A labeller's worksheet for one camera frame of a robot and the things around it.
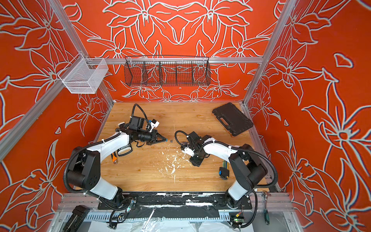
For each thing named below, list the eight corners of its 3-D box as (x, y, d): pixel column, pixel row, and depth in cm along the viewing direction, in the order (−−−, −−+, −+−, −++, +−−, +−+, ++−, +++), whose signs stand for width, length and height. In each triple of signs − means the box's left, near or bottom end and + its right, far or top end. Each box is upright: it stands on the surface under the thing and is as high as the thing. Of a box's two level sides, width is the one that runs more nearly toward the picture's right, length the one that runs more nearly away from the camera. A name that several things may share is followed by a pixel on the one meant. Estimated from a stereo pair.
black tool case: (233, 138, 99) (235, 134, 95) (211, 113, 113) (212, 109, 109) (252, 127, 104) (254, 123, 101) (229, 105, 119) (230, 101, 115)
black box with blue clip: (218, 179, 82) (219, 177, 80) (219, 167, 86) (219, 166, 84) (228, 180, 82) (229, 179, 80) (228, 169, 86) (229, 168, 84)
